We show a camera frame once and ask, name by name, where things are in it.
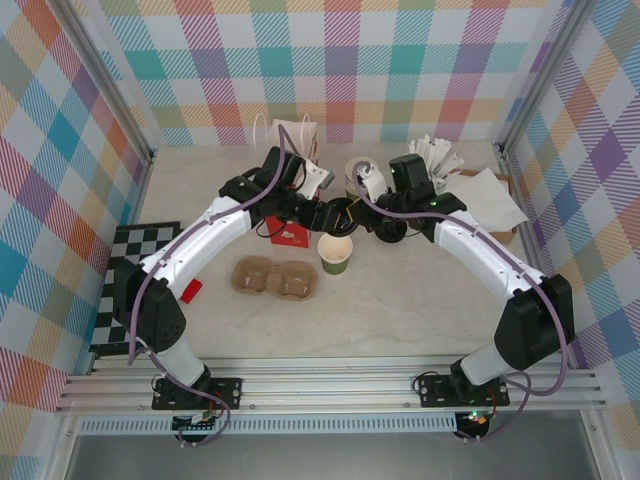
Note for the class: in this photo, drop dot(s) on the green paper coffee cup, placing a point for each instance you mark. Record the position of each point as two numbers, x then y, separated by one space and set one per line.
335 255

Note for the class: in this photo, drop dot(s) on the brown cardboard cup carrier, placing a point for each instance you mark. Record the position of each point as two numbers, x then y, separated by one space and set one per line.
275 277

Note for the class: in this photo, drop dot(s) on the white paper napkin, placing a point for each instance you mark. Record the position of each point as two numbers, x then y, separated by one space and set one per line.
480 200

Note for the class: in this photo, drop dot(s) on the white red printed paper bag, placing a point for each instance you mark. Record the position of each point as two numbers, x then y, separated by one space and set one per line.
300 135

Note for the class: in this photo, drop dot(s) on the stack of paper cups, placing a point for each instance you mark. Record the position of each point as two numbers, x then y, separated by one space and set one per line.
351 185

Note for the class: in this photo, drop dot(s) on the white wrapped stir stick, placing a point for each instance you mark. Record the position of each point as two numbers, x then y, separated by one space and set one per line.
452 167
416 149
450 161
439 149
426 142

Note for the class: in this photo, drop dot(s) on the brown cardboard napkin tray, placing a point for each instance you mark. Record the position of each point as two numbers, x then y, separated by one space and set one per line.
502 237

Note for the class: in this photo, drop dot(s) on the small red block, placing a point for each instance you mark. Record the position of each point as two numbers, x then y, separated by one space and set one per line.
192 291

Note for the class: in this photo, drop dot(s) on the black white checkerboard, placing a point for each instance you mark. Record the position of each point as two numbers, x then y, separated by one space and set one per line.
125 240

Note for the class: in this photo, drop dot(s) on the left circuit board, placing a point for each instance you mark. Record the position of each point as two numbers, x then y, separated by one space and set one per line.
197 422

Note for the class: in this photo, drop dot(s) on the circuit board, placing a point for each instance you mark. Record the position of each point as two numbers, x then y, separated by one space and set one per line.
475 420
197 422

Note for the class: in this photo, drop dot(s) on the right circuit board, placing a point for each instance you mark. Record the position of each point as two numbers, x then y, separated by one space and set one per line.
475 420

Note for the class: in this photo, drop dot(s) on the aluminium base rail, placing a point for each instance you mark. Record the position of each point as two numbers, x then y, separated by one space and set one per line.
325 387

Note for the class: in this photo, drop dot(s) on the right aluminium frame post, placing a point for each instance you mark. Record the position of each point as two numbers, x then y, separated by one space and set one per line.
542 75

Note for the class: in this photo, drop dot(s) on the aluminium frame post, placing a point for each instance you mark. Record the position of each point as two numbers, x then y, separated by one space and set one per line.
111 75
542 75

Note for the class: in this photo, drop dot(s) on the left aluminium frame post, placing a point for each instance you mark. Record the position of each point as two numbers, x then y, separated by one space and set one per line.
111 75

